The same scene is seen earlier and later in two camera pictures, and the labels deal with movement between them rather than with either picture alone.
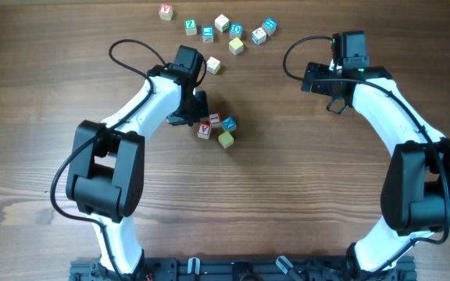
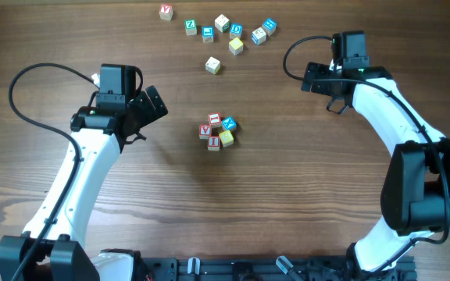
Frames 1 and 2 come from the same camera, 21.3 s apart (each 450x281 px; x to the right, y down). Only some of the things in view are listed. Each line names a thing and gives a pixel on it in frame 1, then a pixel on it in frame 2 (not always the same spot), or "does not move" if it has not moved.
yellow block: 226,139 does not move
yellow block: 212,65 does not move
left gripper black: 202,111 to 148,113
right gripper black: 321,71 does not move
